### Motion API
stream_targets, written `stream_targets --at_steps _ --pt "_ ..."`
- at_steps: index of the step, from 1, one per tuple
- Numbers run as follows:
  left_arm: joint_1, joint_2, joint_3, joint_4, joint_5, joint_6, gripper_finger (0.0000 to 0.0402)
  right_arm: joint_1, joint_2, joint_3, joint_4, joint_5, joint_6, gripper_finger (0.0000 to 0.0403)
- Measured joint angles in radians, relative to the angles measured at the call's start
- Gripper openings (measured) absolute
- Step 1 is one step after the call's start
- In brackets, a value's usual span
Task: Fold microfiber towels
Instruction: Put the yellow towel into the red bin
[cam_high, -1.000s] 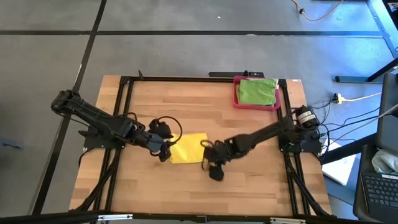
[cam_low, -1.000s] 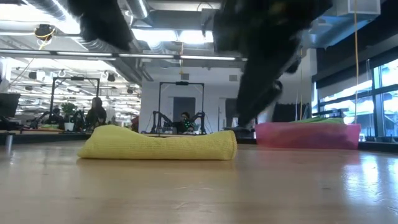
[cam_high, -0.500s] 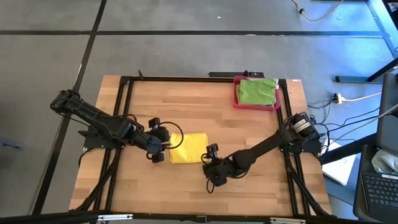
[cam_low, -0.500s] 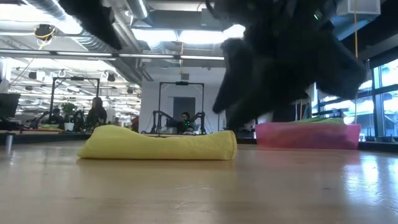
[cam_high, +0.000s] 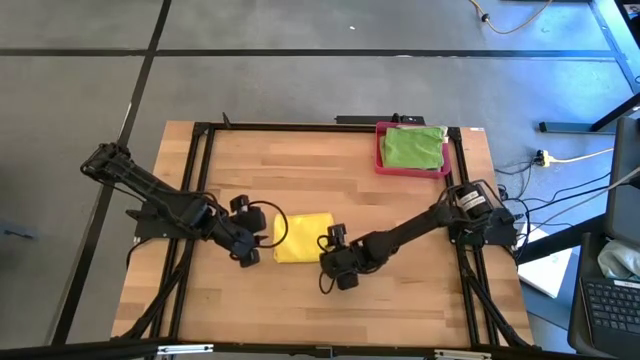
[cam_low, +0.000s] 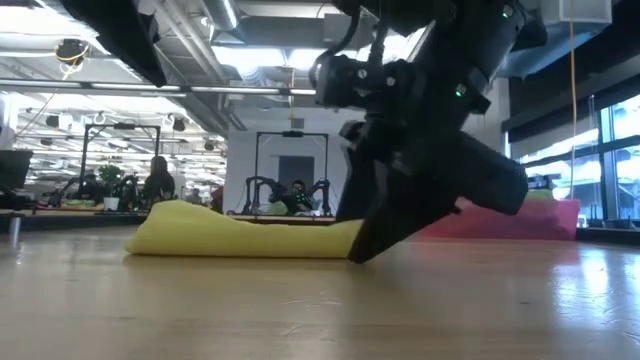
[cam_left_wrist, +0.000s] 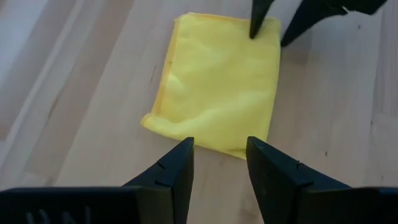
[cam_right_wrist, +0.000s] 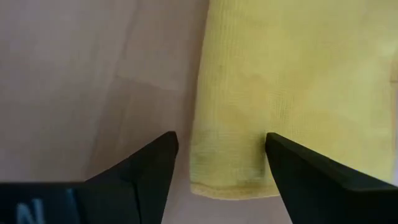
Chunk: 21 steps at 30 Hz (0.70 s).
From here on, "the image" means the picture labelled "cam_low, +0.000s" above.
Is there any black monitor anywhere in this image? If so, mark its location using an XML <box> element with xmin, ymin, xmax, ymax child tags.
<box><xmin>0</xmin><ymin>148</ymin><xmax>34</xmax><ymax>191</ymax></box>

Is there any black aluminium table frame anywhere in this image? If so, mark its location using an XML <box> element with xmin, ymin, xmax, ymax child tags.
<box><xmin>0</xmin><ymin>212</ymin><xmax>640</xmax><ymax>247</ymax></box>

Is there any background wooden table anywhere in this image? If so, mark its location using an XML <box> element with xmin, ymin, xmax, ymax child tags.
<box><xmin>227</xmin><ymin>213</ymin><xmax>338</xmax><ymax>224</ymax></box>

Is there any black ceiling dome fixture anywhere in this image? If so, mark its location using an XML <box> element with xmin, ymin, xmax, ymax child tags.
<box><xmin>54</xmin><ymin>38</ymin><xmax>91</xmax><ymax>67</ymax></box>

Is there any yellow microfiber towel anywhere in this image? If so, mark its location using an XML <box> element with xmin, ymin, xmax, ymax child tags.
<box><xmin>124</xmin><ymin>199</ymin><xmax>365</xmax><ymax>260</ymax></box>

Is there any silver ventilation duct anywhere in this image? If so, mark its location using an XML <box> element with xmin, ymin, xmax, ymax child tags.
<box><xmin>202</xmin><ymin>0</ymin><xmax>241</xmax><ymax>31</ymax></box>

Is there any pink plastic bin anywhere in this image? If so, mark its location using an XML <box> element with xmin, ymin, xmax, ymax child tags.
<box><xmin>414</xmin><ymin>197</ymin><xmax>582</xmax><ymax>242</ymax></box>

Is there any grey ceiling box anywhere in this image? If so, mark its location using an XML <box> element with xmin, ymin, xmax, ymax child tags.
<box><xmin>322</xmin><ymin>13</ymin><xmax>362</xmax><ymax>45</ymax></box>

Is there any grey door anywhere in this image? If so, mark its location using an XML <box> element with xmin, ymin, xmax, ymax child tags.
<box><xmin>277</xmin><ymin>154</ymin><xmax>316</xmax><ymax>189</ymax></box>

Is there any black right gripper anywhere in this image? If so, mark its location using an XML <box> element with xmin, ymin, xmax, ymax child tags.
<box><xmin>334</xmin><ymin>23</ymin><xmax>530</xmax><ymax>265</ymax></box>

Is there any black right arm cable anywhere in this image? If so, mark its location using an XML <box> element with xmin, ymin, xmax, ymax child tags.
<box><xmin>319</xmin><ymin>0</ymin><xmax>394</xmax><ymax>69</ymax></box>

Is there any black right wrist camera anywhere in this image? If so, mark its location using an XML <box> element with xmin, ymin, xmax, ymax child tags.
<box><xmin>309</xmin><ymin>52</ymin><xmax>417</xmax><ymax>114</ymax></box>

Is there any potted plant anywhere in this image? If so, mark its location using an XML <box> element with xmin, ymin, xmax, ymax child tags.
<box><xmin>97</xmin><ymin>164</ymin><xmax>125</xmax><ymax>212</ymax></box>

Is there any long ceiling light bar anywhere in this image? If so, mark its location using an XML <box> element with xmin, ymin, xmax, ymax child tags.
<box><xmin>0</xmin><ymin>78</ymin><xmax>318</xmax><ymax>99</ymax></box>

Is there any black rig frame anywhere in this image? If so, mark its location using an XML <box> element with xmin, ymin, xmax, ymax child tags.
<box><xmin>79</xmin><ymin>122</ymin><xmax>162</xmax><ymax>189</ymax></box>
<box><xmin>254</xmin><ymin>130</ymin><xmax>330</xmax><ymax>201</ymax></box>

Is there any yellow hanging cable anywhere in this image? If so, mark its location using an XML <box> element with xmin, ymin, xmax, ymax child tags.
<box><xmin>568</xmin><ymin>0</ymin><xmax>579</xmax><ymax>200</ymax></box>

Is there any small silver post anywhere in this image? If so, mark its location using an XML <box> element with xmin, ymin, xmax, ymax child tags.
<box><xmin>8</xmin><ymin>212</ymin><xmax>23</xmax><ymax>251</ymax></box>

